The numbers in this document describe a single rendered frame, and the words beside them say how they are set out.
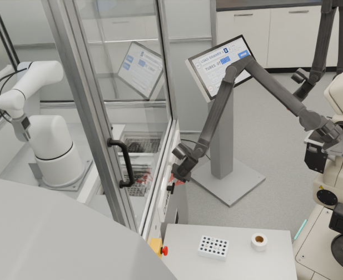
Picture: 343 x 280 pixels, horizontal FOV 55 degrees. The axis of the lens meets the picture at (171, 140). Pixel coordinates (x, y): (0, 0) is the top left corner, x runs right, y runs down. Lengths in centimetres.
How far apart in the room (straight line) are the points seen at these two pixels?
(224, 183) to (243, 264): 140
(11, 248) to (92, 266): 10
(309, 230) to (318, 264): 23
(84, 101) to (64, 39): 15
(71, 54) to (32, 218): 40
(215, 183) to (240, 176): 23
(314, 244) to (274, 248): 68
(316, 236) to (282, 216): 48
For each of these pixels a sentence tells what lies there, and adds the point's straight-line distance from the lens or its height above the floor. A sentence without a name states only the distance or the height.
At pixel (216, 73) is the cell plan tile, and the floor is 107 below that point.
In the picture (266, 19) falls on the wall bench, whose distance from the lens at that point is 427.
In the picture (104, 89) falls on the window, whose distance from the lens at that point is 95.
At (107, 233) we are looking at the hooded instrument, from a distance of 51.
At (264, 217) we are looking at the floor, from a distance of 268.
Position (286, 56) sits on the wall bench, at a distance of 446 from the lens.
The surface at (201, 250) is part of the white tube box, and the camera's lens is 153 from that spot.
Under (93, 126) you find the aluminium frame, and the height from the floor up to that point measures 162.
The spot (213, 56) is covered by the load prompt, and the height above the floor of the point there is 115.
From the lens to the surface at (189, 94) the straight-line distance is 322.
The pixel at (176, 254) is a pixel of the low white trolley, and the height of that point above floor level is 76.
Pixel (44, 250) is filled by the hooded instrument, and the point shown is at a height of 172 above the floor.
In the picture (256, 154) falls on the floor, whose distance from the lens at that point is 320.
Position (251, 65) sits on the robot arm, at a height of 144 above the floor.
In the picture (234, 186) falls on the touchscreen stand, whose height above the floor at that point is 4.
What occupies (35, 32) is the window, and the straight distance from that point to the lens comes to 81.
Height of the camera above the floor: 207
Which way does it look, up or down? 37 degrees down
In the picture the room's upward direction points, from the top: 8 degrees counter-clockwise
